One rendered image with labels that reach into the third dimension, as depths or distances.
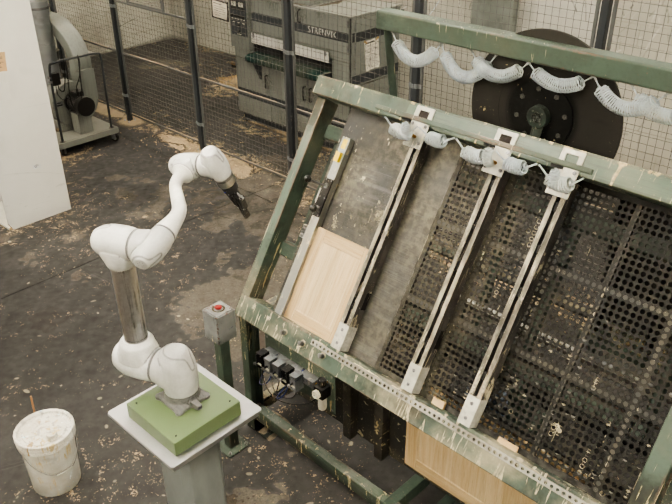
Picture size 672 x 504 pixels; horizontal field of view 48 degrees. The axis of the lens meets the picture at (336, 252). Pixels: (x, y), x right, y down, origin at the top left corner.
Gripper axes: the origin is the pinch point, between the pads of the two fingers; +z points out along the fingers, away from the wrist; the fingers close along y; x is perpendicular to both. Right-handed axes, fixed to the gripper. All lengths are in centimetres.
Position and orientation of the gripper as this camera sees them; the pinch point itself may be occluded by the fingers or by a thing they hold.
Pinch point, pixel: (244, 211)
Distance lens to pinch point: 362.4
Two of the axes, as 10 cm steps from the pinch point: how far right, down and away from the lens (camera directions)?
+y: -7.3, -3.5, 5.9
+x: -6.1, 7.2, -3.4
